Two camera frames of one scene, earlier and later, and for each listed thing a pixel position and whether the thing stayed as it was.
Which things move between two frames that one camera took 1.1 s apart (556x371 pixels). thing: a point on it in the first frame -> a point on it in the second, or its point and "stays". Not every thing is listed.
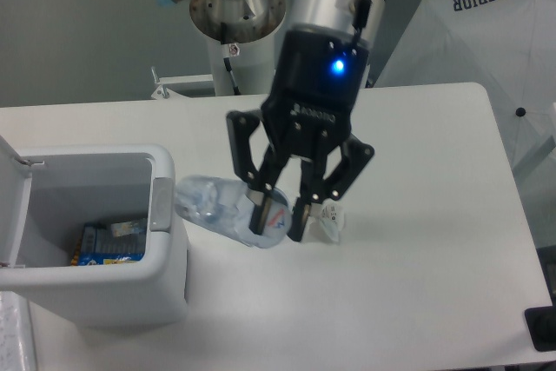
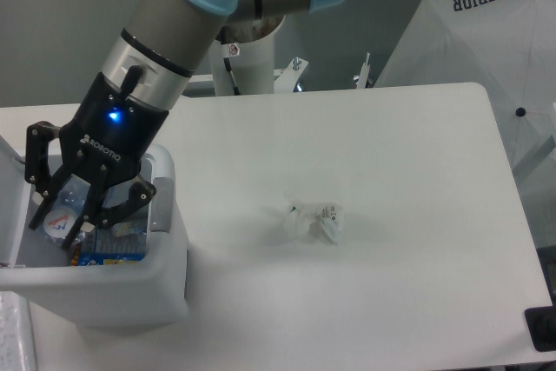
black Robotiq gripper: (307, 112) -> (109, 130)
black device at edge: (541, 324) stays
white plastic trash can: (49, 193) stays
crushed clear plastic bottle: (224, 203) -> (65, 208)
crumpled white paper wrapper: (329, 215) stays
